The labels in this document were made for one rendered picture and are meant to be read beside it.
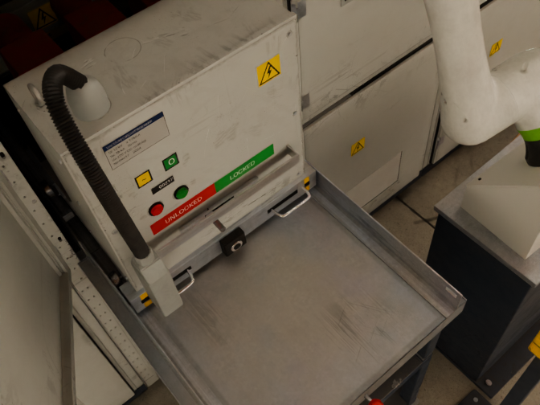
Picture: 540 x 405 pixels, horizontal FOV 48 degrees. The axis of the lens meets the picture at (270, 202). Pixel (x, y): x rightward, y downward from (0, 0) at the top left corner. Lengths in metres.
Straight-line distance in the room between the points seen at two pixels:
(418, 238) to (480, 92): 1.23
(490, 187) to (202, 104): 0.76
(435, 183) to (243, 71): 1.65
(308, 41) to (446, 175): 1.31
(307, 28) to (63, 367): 0.96
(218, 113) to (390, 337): 0.61
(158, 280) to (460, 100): 0.72
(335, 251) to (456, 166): 1.37
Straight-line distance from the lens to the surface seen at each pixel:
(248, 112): 1.21
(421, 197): 2.61
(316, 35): 1.56
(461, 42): 1.29
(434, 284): 1.40
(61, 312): 1.51
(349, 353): 1.34
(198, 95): 1.09
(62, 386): 1.44
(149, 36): 1.17
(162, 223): 1.26
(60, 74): 0.97
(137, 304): 1.39
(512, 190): 1.50
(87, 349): 1.83
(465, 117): 1.37
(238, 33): 1.14
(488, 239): 1.64
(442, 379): 2.26
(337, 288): 1.41
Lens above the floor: 2.10
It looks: 54 degrees down
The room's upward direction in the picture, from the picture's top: 8 degrees counter-clockwise
